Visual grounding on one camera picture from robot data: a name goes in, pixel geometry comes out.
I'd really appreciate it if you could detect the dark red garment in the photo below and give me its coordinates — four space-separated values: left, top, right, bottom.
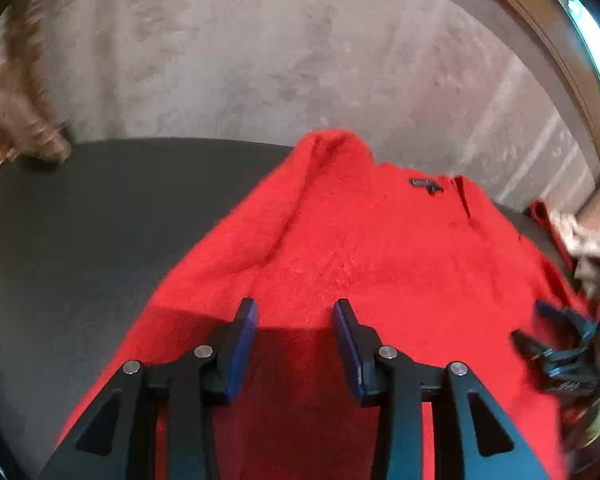
526 200 576 274

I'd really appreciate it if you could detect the bright red fuzzy sweater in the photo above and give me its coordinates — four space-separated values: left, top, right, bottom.
57 128 600 480

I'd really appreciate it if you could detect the brown floral curtain left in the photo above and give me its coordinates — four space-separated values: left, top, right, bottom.
0 0 71 167

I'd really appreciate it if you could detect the cream white garment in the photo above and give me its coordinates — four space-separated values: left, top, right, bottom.
548 210 600 299

